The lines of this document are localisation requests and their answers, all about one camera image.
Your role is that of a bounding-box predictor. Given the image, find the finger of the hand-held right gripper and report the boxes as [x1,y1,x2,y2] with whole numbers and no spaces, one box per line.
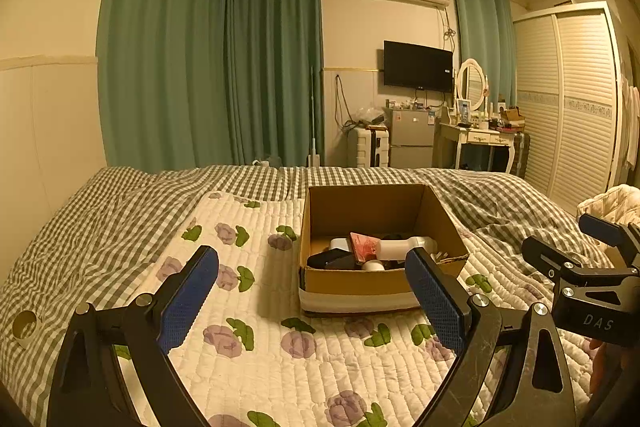
[579,213,640,267]
[521,236,640,299]

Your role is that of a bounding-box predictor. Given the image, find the white plastic bottle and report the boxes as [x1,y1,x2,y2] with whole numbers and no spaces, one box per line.
[372,235,437,262]

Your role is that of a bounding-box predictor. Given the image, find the grey checked blanket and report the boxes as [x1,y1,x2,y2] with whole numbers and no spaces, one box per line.
[0,164,616,427]

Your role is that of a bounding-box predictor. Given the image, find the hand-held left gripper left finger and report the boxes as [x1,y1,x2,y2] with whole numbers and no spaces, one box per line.
[47,245,220,427]

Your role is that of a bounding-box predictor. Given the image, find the clear plastic bag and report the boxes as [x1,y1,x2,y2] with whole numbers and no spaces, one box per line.
[354,107,386,128]

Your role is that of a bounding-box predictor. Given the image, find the floral quilted mat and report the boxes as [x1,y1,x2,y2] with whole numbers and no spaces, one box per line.
[97,191,608,427]

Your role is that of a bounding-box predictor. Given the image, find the white dressing table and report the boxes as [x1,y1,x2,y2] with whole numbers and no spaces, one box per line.
[434,119,518,175]

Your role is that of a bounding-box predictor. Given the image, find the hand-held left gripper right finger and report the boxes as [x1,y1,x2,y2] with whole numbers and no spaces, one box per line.
[405,248,576,427]

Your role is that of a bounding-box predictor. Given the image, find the person's right hand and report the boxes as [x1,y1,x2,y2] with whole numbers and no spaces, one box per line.
[589,338,618,395]

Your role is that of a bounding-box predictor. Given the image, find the red packet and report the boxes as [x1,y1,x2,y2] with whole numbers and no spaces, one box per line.
[348,232,383,264]

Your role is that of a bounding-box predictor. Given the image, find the white quilted jacket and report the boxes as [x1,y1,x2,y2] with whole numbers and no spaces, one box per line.
[576,185,640,248]

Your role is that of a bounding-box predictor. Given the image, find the white mop pole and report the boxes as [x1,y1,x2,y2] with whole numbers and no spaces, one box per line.
[306,66,321,168]

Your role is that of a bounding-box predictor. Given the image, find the dark wall cables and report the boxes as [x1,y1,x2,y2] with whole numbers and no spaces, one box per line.
[334,74,358,130]

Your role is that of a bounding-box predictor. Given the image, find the white louvred wardrobe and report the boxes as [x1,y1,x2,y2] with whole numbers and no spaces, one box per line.
[512,2,631,212]

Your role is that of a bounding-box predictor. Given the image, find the hanging white cloth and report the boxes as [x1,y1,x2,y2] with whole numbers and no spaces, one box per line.
[619,57,640,172]

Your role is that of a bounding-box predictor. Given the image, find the air conditioner cable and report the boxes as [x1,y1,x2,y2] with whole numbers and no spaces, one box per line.
[442,9,458,52]

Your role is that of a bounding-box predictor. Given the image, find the oval vanity mirror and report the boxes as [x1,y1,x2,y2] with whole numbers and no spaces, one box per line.
[455,58,488,112]

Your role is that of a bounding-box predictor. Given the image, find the narrow green curtain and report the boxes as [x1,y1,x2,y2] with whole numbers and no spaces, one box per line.
[450,0,518,108]

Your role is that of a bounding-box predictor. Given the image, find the silver small fridge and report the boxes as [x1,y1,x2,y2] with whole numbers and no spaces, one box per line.
[389,108,437,168]

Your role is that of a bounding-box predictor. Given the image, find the white suitcase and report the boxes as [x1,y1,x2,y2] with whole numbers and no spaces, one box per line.
[348,127,391,168]

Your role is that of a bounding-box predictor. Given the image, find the black power bank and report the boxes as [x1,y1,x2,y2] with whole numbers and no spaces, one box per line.
[306,248,358,271]

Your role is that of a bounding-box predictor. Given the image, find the black wall television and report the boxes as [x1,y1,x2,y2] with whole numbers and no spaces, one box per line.
[383,40,454,91]

